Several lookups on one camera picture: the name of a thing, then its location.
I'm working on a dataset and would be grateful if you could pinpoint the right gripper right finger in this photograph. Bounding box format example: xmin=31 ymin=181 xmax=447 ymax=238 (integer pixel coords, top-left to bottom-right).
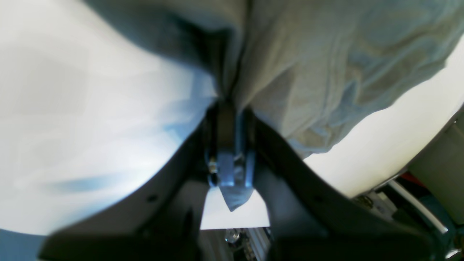
xmin=245 ymin=109 xmax=435 ymax=261

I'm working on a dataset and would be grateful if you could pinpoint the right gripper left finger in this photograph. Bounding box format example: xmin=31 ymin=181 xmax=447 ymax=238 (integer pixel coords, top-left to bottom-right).
xmin=38 ymin=104 xmax=224 ymax=261

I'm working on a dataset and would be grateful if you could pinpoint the grey T-shirt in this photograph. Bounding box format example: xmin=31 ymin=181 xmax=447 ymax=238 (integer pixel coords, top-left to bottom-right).
xmin=86 ymin=0 xmax=463 ymax=158

